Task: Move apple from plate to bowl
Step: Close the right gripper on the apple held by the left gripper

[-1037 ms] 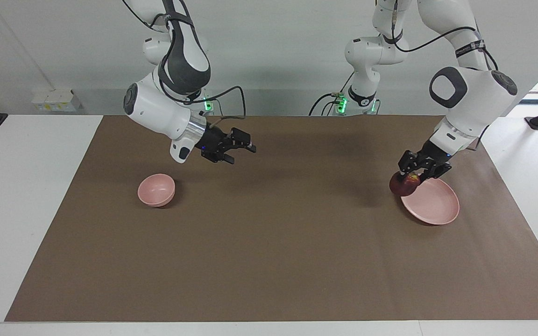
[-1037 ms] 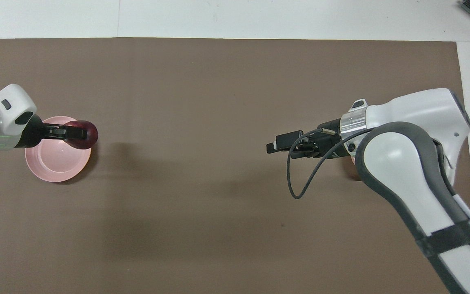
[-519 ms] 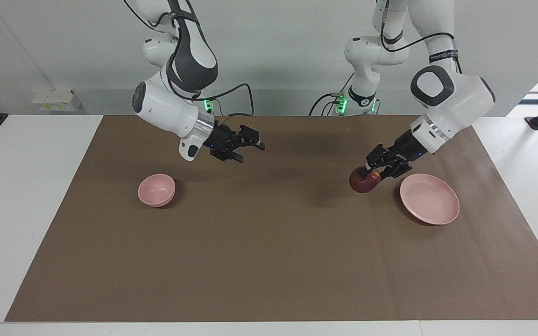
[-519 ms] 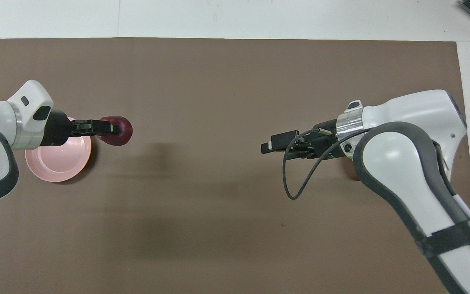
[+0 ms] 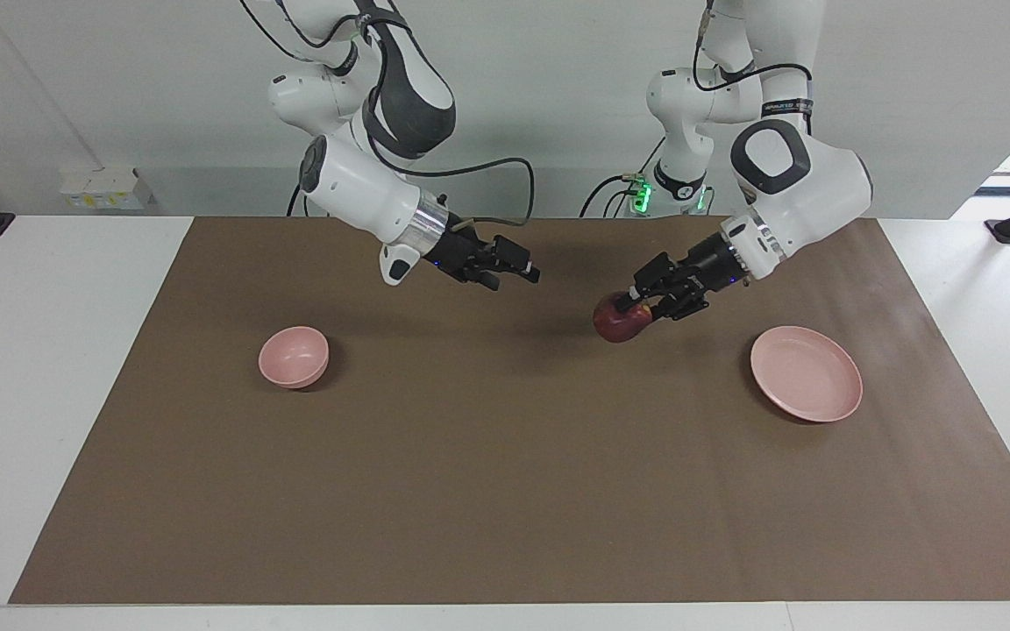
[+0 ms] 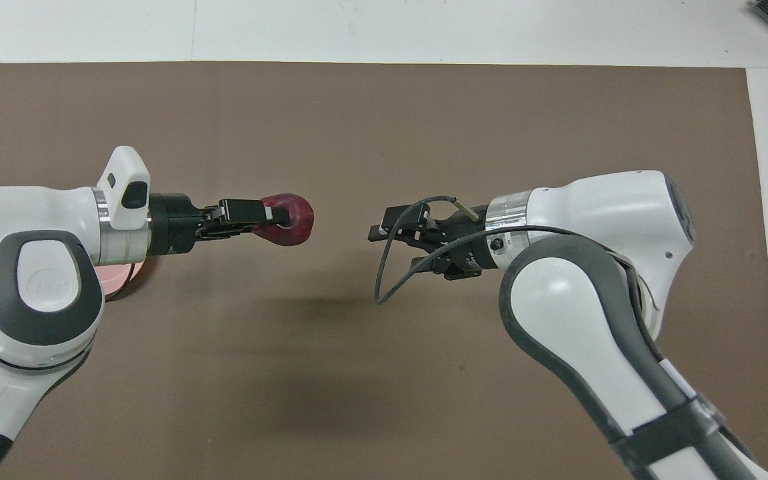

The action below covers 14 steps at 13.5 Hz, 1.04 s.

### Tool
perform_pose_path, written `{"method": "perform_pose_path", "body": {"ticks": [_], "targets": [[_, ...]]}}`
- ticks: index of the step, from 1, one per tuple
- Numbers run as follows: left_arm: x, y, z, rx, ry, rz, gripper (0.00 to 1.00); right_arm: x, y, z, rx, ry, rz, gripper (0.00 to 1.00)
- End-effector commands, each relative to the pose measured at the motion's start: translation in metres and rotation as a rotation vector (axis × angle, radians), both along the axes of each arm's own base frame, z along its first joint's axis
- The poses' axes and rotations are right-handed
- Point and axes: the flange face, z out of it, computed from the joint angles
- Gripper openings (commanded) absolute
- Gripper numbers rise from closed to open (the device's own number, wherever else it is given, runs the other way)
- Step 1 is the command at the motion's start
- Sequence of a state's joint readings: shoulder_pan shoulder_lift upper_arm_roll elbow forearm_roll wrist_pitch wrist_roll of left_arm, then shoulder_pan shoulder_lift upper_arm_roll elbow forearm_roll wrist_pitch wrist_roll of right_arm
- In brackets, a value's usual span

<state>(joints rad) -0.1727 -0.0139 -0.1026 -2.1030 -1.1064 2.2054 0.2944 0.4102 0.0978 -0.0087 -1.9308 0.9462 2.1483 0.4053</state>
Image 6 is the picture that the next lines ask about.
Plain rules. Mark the brown table mat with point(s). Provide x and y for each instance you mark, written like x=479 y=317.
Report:
x=370 y=373

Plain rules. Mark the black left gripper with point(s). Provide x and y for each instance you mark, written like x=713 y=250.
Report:
x=174 y=223

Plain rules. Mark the pink plate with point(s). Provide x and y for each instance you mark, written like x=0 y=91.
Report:
x=117 y=276

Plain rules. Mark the dark red apple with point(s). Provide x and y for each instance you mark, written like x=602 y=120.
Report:
x=297 y=223

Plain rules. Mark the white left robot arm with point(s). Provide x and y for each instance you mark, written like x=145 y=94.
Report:
x=44 y=286

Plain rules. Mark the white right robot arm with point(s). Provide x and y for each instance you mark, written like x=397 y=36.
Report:
x=597 y=300

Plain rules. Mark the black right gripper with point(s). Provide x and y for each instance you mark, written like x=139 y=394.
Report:
x=474 y=246

